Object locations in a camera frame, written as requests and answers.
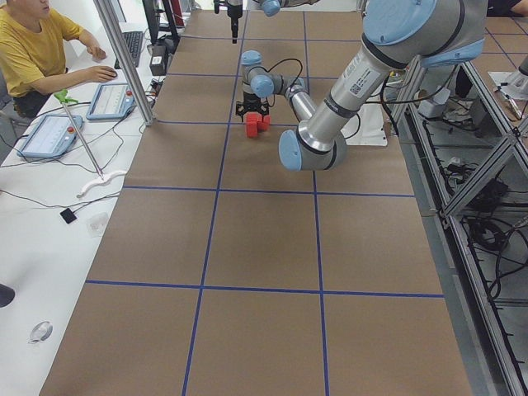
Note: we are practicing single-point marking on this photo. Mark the black gripper front arm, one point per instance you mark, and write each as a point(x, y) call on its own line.
point(250, 99)
point(233, 18)

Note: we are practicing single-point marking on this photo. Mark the red block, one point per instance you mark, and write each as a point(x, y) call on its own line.
point(266, 122)
point(251, 127)
point(259, 123)

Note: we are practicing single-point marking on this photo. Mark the black power adapter box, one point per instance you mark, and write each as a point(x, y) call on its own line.
point(160, 52)

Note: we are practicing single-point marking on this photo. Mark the black keyboard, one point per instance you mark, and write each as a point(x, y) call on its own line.
point(134, 44)

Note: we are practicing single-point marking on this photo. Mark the blue teach pendant far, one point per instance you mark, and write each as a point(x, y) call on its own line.
point(111, 101)

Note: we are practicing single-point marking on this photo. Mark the blue teach pendant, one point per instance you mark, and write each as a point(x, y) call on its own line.
point(111, 101)
point(52, 136)

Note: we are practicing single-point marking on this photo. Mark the blue teach pendant near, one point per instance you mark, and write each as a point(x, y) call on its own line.
point(52, 136)

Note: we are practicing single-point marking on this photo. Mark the person in yellow shirt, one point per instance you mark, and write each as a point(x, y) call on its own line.
point(33, 61)

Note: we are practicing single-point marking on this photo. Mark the small black box on desk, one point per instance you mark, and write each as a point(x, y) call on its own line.
point(68, 216)

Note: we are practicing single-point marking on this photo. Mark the aluminium frame post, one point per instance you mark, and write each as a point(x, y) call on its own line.
point(112, 28)

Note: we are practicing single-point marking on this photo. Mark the green handled reach stick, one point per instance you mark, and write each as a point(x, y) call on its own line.
point(63, 99)

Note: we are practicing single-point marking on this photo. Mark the aluminium frame rack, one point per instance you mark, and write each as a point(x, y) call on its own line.
point(473, 164)

